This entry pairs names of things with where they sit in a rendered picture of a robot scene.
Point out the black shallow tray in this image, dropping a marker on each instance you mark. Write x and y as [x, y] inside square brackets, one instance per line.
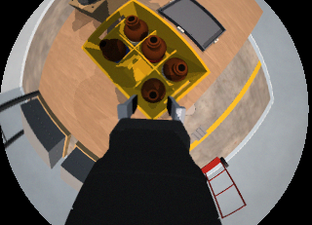
[192, 17]

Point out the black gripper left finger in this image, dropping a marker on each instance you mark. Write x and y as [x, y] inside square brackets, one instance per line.
[128, 108]

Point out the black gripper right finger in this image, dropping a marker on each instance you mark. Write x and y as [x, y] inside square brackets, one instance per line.
[175, 111]

